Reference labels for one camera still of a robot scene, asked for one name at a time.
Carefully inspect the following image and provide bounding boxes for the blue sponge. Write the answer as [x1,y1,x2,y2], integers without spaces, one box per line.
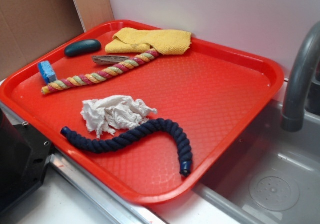
[37,60,57,84]

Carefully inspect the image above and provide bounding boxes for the grey wood piece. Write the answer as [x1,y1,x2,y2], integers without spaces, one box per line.
[91,55,130,65]

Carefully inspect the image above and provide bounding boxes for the red plastic tray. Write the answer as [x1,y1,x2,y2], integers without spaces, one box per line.
[0,20,286,205]

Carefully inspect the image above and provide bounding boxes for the dark blue rope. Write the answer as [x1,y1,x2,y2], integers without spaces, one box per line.
[60,118,194,178]

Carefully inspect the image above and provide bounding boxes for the grey faucet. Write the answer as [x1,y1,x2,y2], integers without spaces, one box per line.
[281,22,320,132]

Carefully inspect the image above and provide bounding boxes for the yellow cloth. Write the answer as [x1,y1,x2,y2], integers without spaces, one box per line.
[105,27,192,55]

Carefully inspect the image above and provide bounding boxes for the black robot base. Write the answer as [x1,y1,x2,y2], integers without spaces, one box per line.
[0,111,53,214]

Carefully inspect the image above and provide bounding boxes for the brown cardboard panel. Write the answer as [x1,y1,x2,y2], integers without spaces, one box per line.
[0,0,114,80]

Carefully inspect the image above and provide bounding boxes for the multicolour twisted rope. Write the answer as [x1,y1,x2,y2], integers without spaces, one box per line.
[41,48,161,95]

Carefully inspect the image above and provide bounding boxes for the grey plastic sink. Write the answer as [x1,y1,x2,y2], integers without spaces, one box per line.
[194,101,320,224]

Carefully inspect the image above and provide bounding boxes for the dark green oval soap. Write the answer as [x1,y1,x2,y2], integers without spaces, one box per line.
[64,39,102,57]

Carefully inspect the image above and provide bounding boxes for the white crumpled cloth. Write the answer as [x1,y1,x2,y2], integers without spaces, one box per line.
[80,95,158,139]

